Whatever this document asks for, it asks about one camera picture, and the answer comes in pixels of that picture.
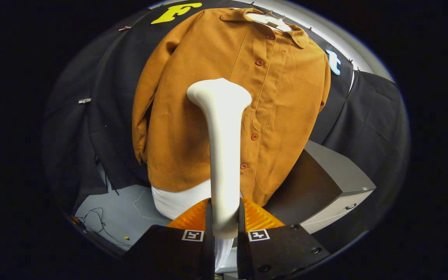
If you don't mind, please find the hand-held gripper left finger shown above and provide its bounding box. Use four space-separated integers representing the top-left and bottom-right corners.
124 198 216 280

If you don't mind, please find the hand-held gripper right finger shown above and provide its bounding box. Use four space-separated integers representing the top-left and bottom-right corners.
236 197 331 280

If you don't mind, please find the white garment steamer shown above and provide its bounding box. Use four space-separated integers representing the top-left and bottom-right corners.
186 78 253 273

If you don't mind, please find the orange button shirt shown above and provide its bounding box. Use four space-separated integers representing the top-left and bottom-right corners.
131 7 332 207

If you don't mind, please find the white mannequin torso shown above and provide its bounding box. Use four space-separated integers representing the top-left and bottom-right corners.
151 9 293 221

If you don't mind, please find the grey cabinet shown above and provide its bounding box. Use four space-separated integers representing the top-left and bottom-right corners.
264 140 376 235

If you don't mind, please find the black backdrop cloth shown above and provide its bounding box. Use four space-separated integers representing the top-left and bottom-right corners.
41 0 410 251

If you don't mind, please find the thin white floor cable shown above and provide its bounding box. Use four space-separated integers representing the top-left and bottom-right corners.
132 189 167 225

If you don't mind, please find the black floor cable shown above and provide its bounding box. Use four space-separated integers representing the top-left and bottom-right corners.
78 207 132 248

